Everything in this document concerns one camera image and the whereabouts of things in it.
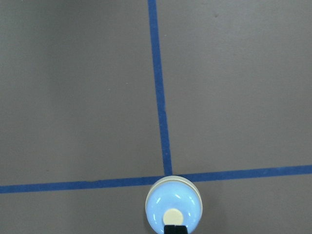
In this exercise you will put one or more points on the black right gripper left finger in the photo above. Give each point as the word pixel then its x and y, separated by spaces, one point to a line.
pixel 169 229

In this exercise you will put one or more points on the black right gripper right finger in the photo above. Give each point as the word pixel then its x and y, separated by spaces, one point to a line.
pixel 181 229

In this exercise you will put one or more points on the light blue call bell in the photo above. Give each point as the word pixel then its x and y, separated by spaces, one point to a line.
pixel 173 200

